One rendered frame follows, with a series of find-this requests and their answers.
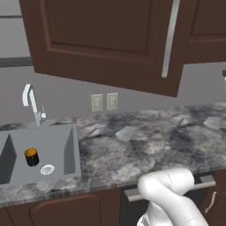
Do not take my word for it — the black cup with orange top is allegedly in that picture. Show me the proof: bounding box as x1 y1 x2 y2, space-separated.
24 147 41 168

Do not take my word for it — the brown base cabinet door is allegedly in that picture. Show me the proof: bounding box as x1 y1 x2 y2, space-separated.
199 169 226 226
4 186 122 226

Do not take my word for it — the silver sink tap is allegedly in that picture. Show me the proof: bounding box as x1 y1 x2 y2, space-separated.
22 83 48 127

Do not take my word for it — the grey sink basin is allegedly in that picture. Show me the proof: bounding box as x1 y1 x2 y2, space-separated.
0 123 82 186

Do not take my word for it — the black dishwasher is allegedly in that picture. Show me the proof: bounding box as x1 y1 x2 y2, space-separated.
119 172 218 226

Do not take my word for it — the beige wall socket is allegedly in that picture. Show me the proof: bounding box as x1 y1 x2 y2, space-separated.
106 92 119 111
90 93 104 113

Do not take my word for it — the brown wall cabinet door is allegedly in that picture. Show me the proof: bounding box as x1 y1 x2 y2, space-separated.
19 0 201 98

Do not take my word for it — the silver cabinet door handle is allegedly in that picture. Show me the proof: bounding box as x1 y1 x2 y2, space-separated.
161 0 181 79

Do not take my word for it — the silver dishwasher handle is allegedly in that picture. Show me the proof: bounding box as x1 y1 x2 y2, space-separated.
124 175 217 203

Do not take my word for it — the grey window frame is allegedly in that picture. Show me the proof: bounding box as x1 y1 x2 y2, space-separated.
0 0 34 68

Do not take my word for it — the brown wall cabinet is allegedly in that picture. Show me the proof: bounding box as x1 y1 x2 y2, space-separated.
184 0 226 64

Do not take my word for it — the silver curved cabinet handle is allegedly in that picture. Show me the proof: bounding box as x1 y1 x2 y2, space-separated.
204 191 217 215

